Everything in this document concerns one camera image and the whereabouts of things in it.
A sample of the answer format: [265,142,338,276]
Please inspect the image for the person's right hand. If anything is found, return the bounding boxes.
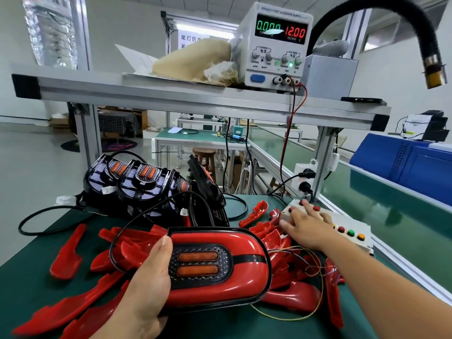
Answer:
[279,199,335,252]

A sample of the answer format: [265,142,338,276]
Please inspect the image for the person's left hand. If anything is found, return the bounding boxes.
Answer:
[115,236,174,327]

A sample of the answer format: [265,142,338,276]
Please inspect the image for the white button control box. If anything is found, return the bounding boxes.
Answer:
[280,199,375,255]

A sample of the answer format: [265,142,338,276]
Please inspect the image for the red tail light assembly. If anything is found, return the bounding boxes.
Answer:
[165,227,273,312]

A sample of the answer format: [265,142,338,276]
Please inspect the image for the person's right forearm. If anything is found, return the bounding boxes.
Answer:
[318,236,452,339]

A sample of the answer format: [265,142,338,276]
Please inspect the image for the person's left forearm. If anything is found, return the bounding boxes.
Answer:
[90,316,166,339]

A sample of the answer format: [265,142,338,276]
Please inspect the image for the white power socket strip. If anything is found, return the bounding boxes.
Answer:
[292,160,319,202]

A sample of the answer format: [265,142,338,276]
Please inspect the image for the black tail light housing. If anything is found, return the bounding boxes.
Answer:
[169,172,194,209]
[186,154,227,227]
[117,161,181,214]
[83,154,137,203]

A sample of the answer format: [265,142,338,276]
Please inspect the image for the pile of red plastic covers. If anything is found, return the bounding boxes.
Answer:
[12,200,346,339]

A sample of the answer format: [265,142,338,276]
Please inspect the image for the green conveyor belt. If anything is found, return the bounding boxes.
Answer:
[247,126,452,306]

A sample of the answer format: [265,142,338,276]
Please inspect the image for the wooden stool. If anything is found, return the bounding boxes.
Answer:
[192,148,217,182]

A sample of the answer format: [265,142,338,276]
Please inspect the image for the dark round rug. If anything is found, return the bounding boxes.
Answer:
[60,137,138,153]

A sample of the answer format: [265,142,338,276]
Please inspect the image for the green top workbench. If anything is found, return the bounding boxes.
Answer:
[155,128,250,166]

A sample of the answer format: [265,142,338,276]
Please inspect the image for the blue plastic crate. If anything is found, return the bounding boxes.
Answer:
[349,133,452,206]

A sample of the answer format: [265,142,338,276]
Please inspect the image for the checkered cloth table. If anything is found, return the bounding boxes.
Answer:
[98,110,141,137]

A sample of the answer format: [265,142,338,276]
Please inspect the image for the flat black device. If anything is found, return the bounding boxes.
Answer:
[340,97,388,106]

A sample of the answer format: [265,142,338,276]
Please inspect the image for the grey metal box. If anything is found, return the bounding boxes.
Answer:
[301,54,359,101]

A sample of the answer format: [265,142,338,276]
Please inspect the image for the cardboard box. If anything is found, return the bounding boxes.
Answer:
[49,114,70,129]

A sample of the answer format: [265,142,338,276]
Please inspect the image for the black and white printer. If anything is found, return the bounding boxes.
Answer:
[402,109,451,142]

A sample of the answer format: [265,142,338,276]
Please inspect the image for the white bench power supply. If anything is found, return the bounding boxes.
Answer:
[232,1,314,91]

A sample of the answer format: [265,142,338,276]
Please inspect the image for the grey rounded cap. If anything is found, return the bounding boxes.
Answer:
[312,39,350,57]

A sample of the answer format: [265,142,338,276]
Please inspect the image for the beige crumpled cloth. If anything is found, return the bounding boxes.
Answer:
[152,38,240,87]

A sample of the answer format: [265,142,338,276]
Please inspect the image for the white paper sheet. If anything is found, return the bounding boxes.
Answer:
[114,44,159,77]

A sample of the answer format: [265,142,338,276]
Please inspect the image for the white sign board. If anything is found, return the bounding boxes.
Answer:
[176,29,235,54]

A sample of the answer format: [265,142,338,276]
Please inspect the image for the clear plastic bag roll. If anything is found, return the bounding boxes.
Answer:
[20,0,79,70]

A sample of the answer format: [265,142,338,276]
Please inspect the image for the black tail light cable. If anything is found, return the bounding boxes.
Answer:
[109,191,217,273]

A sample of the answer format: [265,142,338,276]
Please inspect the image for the thin coloured wires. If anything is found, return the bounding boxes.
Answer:
[250,245,326,322]

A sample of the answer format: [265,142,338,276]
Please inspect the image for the red lead wire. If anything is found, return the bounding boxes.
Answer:
[279,81,308,200]

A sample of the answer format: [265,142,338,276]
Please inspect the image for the black lead wire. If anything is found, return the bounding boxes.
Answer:
[266,80,301,196]

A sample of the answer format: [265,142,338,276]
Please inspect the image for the aluminium shelf frame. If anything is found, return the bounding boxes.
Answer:
[11,63,392,205]

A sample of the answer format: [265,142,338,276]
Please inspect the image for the black flexible hose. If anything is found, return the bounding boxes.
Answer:
[307,0,448,90]

